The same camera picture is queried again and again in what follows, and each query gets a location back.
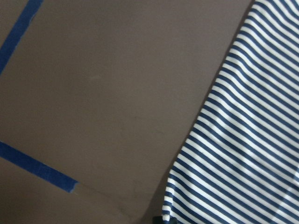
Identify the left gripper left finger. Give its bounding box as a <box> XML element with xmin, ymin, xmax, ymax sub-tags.
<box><xmin>153</xmin><ymin>216</ymin><xmax>163</xmax><ymax>224</ymax></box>

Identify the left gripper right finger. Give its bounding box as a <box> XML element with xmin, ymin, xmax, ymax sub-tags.
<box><xmin>170</xmin><ymin>217</ymin><xmax>178</xmax><ymax>224</ymax></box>

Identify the blue white striped polo shirt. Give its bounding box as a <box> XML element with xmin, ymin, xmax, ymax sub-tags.
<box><xmin>162</xmin><ymin>0</ymin><xmax>299</xmax><ymax>224</ymax></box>

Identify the brown paper table cover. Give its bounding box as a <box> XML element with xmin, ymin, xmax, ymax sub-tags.
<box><xmin>0</xmin><ymin>0</ymin><xmax>252</xmax><ymax>224</ymax></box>

